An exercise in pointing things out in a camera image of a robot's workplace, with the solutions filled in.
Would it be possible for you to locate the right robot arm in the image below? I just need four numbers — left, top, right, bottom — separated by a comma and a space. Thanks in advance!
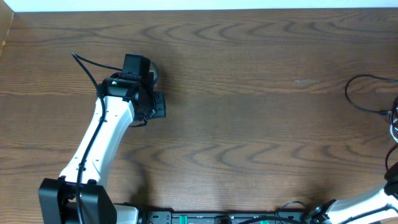
305, 164, 397, 224

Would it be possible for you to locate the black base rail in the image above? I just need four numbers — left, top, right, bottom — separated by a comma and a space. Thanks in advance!
114, 202, 312, 224

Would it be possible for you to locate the white usb cable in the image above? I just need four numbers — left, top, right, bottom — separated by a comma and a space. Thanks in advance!
389, 116, 398, 144

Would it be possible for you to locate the black left camera cable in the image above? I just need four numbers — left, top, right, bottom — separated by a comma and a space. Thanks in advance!
71, 52, 124, 224

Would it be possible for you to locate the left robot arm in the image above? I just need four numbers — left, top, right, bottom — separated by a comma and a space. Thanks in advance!
39, 54, 166, 223

